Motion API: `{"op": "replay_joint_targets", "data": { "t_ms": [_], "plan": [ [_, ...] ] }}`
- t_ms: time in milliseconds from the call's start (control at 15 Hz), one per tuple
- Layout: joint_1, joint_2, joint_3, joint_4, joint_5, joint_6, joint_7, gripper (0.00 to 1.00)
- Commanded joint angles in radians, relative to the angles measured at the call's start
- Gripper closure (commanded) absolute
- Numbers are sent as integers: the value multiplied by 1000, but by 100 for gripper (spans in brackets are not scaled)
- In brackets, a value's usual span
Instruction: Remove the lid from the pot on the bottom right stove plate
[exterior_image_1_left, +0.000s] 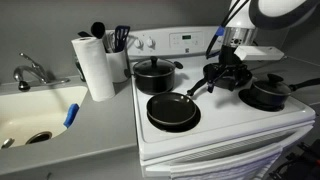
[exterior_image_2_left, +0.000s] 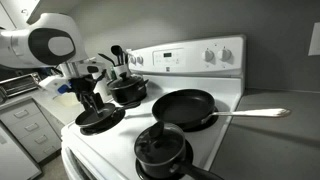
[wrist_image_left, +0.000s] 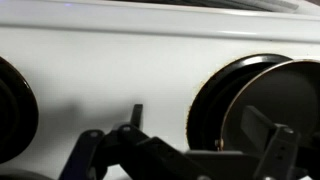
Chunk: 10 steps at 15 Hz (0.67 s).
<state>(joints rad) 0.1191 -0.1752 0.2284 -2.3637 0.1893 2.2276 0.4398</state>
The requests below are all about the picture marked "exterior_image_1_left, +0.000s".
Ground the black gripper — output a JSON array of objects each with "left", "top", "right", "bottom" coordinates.
[{"left": 207, "top": 45, "right": 249, "bottom": 93}]

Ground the glass pot lid black knob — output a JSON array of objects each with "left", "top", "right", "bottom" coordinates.
[{"left": 253, "top": 74, "right": 292, "bottom": 95}]

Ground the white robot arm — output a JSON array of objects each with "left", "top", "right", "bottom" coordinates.
[{"left": 204, "top": 0, "right": 319, "bottom": 92}]

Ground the white electric stove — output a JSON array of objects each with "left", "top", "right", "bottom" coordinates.
[{"left": 127, "top": 26, "right": 316, "bottom": 180}]

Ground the large black pot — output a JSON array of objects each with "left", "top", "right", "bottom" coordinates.
[{"left": 124, "top": 61, "right": 183, "bottom": 94}]

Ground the glass lid on large pot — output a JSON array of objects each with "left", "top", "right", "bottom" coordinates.
[{"left": 133, "top": 56, "right": 175, "bottom": 77}]

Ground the small black saucepan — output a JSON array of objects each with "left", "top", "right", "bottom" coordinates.
[{"left": 248, "top": 77, "right": 320, "bottom": 107}]

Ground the black frying pan front left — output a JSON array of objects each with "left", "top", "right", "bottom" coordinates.
[{"left": 146, "top": 92, "right": 196, "bottom": 126}]

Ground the white striped dish towel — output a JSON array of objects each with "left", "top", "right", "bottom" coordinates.
[{"left": 170, "top": 145, "right": 282, "bottom": 180}]

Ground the white utensil holder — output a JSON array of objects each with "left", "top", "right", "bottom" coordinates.
[{"left": 106, "top": 51, "right": 127, "bottom": 83}]

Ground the blue slotted spatula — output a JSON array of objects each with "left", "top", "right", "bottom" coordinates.
[{"left": 115, "top": 25, "right": 130, "bottom": 52}]

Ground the white paper towel roll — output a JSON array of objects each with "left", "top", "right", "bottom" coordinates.
[{"left": 71, "top": 37, "right": 115, "bottom": 102}]

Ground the black ladle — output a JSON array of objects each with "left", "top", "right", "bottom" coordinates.
[{"left": 91, "top": 22, "right": 112, "bottom": 53}]

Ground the dark soap bottle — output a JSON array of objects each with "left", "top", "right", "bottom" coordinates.
[{"left": 74, "top": 55, "right": 86, "bottom": 82}]

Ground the chrome sink faucet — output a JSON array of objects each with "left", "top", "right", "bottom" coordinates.
[{"left": 13, "top": 53, "right": 70, "bottom": 92}]

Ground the cream kitchen sink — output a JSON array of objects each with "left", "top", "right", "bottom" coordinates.
[{"left": 0, "top": 86, "right": 87, "bottom": 149}]

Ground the black frying pan long handle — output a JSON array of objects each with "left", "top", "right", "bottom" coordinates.
[{"left": 187, "top": 63, "right": 252, "bottom": 96}]

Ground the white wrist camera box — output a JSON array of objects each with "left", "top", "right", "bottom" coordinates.
[{"left": 234, "top": 46, "right": 284, "bottom": 61}]

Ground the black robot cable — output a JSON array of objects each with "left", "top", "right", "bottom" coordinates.
[{"left": 205, "top": 0, "right": 251, "bottom": 60}]

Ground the wire whisk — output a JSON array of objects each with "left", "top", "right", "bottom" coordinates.
[{"left": 106, "top": 31, "right": 115, "bottom": 53}]

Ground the black spatula handle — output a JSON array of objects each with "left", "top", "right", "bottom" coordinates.
[{"left": 78, "top": 31, "right": 92, "bottom": 37}]

